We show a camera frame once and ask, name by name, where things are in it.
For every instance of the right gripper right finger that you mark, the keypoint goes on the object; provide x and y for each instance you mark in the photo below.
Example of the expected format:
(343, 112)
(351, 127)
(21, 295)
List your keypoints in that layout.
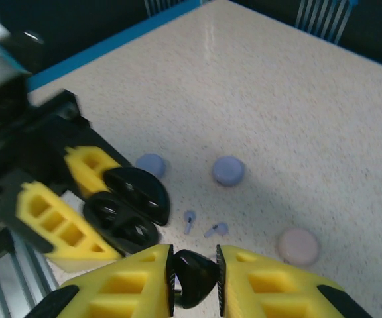
(270, 288)

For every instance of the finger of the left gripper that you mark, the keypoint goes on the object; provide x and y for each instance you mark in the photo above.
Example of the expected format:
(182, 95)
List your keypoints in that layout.
(85, 165)
(58, 228)

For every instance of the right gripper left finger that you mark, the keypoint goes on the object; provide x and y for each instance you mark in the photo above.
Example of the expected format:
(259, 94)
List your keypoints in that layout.
(118, 285)

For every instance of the pink round earbud case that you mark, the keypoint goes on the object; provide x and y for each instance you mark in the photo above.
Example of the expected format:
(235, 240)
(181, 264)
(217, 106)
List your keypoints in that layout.
(298, 246)

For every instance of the black round earbud case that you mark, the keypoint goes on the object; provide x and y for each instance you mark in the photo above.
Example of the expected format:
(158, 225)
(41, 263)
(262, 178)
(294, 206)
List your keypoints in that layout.
(128, 212)

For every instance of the purple round earbud case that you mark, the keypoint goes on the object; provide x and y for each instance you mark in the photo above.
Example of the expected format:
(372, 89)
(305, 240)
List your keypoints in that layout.
(151, 164)
(227, 170)

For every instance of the black earbud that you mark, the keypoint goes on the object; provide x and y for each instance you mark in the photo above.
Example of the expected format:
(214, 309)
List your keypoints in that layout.
(194, 275)

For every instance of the purple earbud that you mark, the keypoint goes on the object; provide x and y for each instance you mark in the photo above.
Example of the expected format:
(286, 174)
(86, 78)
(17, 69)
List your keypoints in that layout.
(221, 228)
(189, 216)

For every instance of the blue table edge strip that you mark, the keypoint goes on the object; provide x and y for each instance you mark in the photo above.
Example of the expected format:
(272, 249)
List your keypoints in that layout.
(78, 60)

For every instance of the aluminium frame rail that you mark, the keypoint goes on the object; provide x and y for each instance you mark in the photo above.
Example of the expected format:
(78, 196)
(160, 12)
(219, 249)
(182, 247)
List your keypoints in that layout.
(12, 281)

